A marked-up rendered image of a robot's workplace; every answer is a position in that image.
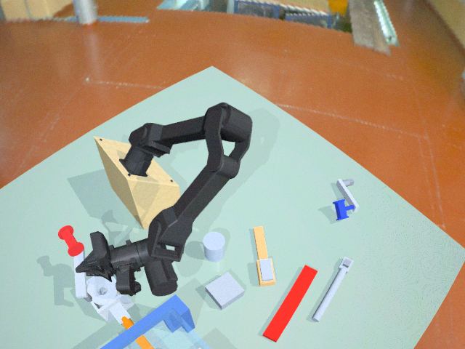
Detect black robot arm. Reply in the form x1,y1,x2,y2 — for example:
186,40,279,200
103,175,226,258
112,102,253,297

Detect pale blue cylinder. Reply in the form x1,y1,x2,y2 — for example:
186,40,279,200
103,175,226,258
203,232,225,262

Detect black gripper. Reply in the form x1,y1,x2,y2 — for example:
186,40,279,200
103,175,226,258
75,231,144,283

